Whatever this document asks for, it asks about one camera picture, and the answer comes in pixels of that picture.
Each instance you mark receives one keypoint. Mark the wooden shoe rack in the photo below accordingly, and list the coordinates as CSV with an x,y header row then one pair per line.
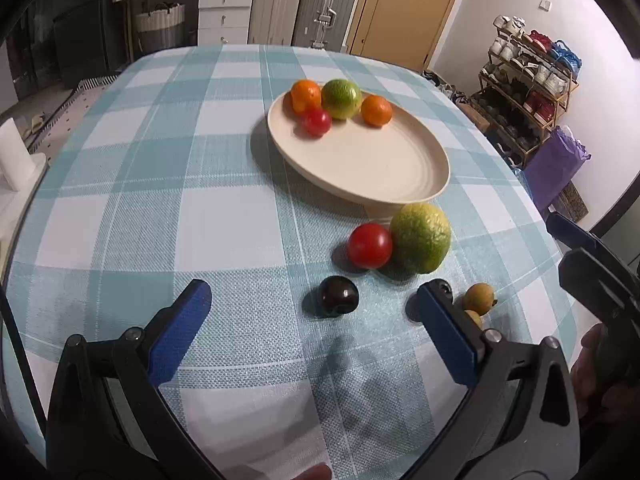
x,y
523,94

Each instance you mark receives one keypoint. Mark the cream round plate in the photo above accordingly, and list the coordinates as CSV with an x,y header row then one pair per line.
x,y
397,164

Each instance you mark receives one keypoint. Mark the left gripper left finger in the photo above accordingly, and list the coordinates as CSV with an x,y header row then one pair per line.
x,y
106,414

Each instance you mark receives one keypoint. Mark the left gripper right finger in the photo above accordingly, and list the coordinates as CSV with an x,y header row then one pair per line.
x,y
518,418

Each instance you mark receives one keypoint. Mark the person's left hand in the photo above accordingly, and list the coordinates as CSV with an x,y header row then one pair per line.
x,y
317,472

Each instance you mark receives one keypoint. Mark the orange tangerine on plate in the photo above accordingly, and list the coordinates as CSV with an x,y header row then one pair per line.
x,y
376,111

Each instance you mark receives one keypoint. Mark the small green lime on plate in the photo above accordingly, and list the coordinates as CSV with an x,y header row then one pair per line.
x,y
341,98

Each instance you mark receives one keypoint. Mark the white paper roll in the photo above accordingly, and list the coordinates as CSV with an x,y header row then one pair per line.
x,y
16,163

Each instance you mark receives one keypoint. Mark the silver aluminium suitcase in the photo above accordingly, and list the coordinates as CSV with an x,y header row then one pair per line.
x,y
322,24

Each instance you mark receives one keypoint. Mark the person's right hand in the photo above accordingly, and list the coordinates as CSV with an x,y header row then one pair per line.
x,y
618,402

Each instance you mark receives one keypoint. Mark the orange tangerine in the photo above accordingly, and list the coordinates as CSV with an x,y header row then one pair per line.
x,y
376,111
305,95

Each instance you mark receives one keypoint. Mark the beige ribbed suitcase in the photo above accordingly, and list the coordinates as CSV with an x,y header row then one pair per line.
x,y
272,22

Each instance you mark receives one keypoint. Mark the woven laundry basket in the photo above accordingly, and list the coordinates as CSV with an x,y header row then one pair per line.
x,y
162,28

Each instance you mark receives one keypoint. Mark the purple bag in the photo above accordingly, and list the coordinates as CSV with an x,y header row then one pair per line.
x,y
554,165

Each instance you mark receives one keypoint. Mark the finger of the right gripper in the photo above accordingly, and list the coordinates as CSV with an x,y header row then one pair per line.
x,y
571,235
607,289

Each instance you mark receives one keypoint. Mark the brown longan fruit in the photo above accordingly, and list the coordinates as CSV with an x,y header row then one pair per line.
x,y
475,317
479,298

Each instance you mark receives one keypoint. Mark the red tomato beside lemon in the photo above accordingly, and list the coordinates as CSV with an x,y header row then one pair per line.
x,y
370,246

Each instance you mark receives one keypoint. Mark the white wall switch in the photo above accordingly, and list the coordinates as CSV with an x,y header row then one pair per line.
x,y
544,5

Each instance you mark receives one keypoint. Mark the red tomato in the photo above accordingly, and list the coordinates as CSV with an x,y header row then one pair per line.
x,y
370,246
317,122

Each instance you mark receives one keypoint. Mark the large green yellow lemon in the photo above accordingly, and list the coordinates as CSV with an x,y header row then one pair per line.
x,y
421,236

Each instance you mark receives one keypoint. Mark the teal checkered tablecloth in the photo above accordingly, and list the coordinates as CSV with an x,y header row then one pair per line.
x,y
172,176

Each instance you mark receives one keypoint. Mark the wooden yellow door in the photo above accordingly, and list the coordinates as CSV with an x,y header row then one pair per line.
x,y
399,32

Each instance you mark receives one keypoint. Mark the dark plum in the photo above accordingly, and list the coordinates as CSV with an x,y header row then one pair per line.
x,y
446,290
338,296

